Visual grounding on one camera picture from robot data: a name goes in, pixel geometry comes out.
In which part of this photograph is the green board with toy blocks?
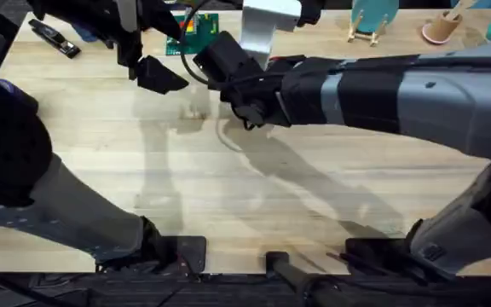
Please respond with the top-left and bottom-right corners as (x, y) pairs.
(165, 12), (221, 56)

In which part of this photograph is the teal plate on wooden stand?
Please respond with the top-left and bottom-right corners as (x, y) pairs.
(346, 0), (400, 47)

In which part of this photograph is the black rail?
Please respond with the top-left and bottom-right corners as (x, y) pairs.
(0, 236), (491, 307)

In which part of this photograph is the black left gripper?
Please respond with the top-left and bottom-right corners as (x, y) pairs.
(114, 26), (190, 96)

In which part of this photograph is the black cable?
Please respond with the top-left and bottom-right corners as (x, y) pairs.
(179, 0), (213, 86)

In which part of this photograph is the black stapler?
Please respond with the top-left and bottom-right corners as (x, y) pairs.
(27, 18), (82, 60)

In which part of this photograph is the upright flat wrist plate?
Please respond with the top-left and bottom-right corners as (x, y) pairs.
(240, 0), (303, 70)

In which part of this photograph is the brown cup with pink rim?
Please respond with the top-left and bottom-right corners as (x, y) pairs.
(421, 0), (477, 46)

